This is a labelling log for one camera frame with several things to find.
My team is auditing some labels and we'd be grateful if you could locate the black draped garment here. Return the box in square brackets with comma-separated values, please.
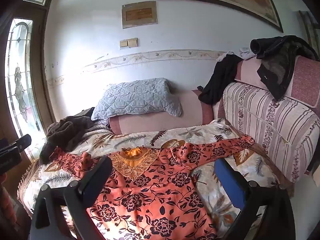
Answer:
[197, 54, 244, 105]

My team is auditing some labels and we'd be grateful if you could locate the pink sofa armrest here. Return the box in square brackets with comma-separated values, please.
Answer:
[109, 89, 214, 135]

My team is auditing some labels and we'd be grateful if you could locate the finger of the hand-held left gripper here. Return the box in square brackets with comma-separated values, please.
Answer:
[7, 134, 32, 153]

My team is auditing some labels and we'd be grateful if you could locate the striped floral sofa cushion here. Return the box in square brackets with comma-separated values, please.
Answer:
[222, 81, 320, 184]

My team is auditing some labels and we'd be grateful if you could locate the grey quilted pillow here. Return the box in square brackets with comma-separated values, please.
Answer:
[91, 77, 182, 121]

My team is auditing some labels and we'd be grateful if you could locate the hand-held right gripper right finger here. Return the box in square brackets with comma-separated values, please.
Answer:
[214, 157, 297, 240]

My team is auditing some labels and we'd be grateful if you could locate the dark brown clothes pile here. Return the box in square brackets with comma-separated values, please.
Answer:
[39, 107, 110, 164]

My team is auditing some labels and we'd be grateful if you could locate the cream leaf-print blanket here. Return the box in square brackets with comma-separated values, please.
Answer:
[17, 117, 294, 240]

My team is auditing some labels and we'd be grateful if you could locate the framed wall plaque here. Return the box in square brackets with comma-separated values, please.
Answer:
[122, 1, 158, 29]

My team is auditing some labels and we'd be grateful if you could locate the narrow framed wall picture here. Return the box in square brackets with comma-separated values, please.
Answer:
[298, 10, 320, 55]

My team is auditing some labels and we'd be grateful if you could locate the light grey cloth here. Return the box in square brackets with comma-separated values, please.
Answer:
[216, 47, 257, 62]

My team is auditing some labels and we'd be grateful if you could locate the stained glass door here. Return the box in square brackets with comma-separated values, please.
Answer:
[0, 2, 57, 163]

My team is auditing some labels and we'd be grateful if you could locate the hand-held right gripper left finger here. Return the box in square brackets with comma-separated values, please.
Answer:
[29, 156, 113, 240]

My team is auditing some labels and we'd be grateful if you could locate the black jacket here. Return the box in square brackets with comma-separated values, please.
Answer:
[250, 35, 320, 100]

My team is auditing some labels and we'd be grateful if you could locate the orange floral garment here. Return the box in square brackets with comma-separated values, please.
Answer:
[49, 135, 255, 240]

